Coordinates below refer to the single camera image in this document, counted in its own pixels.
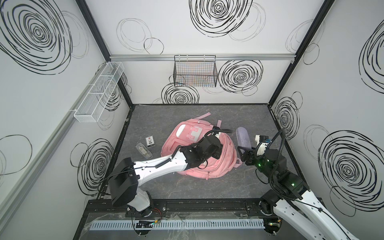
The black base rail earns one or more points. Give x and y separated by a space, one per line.
165 207

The small white card packet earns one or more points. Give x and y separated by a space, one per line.
150 141

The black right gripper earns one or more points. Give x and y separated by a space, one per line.
249 154

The purple eraser pouch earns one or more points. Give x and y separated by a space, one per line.
243 138

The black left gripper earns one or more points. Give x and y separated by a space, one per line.
216 149

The black wire wall basket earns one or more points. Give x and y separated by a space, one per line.
195 71

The clear plastic case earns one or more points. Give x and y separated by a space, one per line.
144 151

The white slotted cable duct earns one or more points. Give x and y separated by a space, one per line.
214 224

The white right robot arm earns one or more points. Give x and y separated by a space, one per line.
291 199

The pink student backpack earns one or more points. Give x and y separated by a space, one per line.
193 130

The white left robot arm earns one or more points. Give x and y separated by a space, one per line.
126 179

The white mesh wall shelf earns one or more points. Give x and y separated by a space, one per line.
96 99

